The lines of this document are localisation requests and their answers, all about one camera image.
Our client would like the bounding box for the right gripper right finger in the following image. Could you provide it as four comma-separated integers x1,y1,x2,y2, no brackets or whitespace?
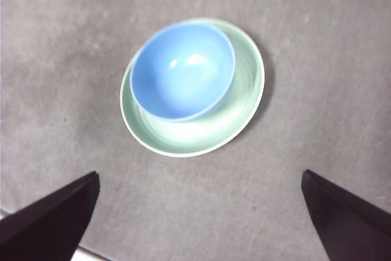
301,169,391,261

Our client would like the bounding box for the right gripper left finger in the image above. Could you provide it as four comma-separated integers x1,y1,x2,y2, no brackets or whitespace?
0,171,101,261

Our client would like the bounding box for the green round plate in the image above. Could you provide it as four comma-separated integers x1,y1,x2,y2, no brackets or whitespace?
119,17,266,158

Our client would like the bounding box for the blue ribbed bowl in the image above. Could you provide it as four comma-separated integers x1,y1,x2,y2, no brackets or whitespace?
130,21,236,123

